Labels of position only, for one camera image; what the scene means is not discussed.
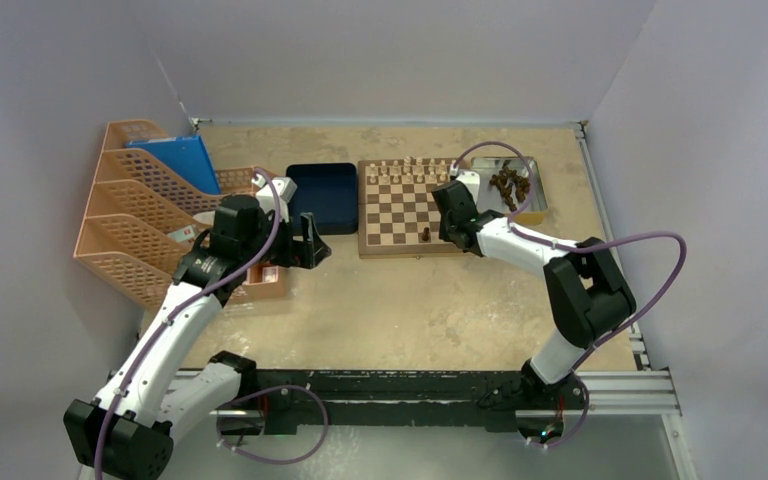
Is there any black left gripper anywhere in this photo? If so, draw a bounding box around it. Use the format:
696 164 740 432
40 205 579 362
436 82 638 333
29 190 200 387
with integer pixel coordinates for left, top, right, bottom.
240 207 329 268

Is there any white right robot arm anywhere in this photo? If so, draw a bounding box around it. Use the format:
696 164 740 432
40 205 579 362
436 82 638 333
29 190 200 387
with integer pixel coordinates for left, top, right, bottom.
432 180 637 407

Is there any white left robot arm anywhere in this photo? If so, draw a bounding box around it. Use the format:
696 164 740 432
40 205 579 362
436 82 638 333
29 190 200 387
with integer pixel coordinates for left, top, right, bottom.
63 195 331 479

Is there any pile of dark chess pieces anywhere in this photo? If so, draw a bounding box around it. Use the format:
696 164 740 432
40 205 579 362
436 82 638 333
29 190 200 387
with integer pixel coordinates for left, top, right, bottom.
489 159 531 212

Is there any wooden chess board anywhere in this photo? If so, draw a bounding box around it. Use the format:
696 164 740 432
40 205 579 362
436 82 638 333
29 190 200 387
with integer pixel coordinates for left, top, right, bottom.
357 160 460 259

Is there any row of light chess pieces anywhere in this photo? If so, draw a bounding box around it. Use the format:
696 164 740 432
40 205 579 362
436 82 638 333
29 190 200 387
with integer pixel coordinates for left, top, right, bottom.
359 156 454 186

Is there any gold metal tin tray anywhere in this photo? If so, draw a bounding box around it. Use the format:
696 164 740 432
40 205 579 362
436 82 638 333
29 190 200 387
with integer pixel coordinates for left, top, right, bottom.
470 156 548 226

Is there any orange plastic basket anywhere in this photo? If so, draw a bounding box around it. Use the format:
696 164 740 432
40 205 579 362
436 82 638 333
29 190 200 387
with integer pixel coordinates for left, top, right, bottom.
216 167 290 304

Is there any dark blue tin box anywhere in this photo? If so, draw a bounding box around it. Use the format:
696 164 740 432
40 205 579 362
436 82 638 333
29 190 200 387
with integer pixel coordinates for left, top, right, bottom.
286 163 359 236

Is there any blue folder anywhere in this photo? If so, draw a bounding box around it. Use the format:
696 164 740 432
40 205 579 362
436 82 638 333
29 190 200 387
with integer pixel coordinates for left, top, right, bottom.
125 135 220 195

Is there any orange plastic file rack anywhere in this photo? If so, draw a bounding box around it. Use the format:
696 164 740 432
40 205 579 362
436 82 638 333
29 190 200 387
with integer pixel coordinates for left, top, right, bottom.
73 119 221 308

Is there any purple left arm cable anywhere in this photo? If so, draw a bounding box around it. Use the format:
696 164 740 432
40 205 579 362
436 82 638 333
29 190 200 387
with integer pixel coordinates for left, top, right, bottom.
93 169 283 480

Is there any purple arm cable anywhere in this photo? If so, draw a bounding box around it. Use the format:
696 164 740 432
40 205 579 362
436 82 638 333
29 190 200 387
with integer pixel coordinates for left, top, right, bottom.
93 169 283 480
450 140 687 452

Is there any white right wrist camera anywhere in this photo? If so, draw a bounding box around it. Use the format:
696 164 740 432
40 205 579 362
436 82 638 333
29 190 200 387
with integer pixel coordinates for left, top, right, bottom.
449 167 481 204

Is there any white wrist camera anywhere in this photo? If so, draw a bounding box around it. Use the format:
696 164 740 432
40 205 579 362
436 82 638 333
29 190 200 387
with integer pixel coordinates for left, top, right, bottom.
252 174 297 222
449 167 481 204

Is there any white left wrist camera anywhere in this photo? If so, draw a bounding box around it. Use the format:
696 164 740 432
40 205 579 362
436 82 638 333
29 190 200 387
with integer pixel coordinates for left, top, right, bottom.
252 174 297 222

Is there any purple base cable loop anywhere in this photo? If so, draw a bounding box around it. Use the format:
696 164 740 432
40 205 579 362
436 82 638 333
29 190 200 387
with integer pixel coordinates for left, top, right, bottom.
215 384 330 466

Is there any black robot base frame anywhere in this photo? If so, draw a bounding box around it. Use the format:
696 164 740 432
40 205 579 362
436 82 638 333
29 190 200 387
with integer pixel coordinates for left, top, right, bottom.
223 369 586 438

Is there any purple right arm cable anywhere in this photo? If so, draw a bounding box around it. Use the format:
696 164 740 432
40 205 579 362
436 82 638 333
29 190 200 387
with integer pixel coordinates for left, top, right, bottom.
450 140 687 452

